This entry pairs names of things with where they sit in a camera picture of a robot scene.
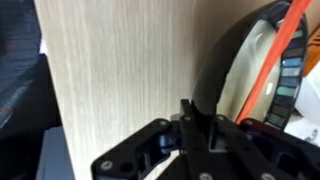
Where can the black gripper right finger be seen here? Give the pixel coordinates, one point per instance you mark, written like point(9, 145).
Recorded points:
point(266, 153)

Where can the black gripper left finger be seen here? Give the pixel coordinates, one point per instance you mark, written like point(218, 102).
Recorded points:
point(140, 146)

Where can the dark bowl with cream inside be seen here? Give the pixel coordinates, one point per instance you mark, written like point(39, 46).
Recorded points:
point(213, 73)

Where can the orange stick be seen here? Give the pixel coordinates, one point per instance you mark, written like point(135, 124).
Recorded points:
point(270, 63)

